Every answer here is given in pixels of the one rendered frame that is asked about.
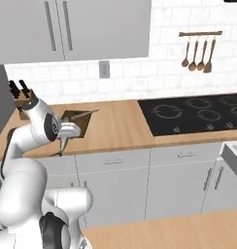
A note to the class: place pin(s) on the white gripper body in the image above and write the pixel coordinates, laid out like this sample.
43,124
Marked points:
72,130

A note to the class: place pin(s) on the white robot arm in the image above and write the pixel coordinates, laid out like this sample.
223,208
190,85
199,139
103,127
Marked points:
20,181

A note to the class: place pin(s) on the grey drawer front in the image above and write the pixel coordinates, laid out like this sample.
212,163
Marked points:
165,155
60,165
130,160

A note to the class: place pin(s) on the wooden knife block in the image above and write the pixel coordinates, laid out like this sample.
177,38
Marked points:
25,103

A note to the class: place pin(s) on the open white drawer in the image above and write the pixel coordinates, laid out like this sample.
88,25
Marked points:
233,155

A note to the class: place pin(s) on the dark grey fridge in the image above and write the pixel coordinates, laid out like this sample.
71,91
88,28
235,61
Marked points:
1,100

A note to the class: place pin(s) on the black hob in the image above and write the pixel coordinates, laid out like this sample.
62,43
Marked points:
195,113

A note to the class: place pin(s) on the small wooden spoon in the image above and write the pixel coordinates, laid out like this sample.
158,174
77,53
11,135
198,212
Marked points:
185,61

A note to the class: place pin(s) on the wooden spatula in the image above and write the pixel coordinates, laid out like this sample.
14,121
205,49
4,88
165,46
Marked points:
208,65

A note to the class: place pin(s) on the black range hood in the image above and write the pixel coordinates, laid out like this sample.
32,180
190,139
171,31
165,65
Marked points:
233,1

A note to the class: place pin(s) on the grey wall socket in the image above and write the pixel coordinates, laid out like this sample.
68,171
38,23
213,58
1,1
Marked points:
104,69

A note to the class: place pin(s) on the grey wall cupboard door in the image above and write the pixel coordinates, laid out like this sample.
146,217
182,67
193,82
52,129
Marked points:
23,29
110,27

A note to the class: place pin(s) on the wooden utensil rail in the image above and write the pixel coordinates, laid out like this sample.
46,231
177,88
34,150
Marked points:
200,33

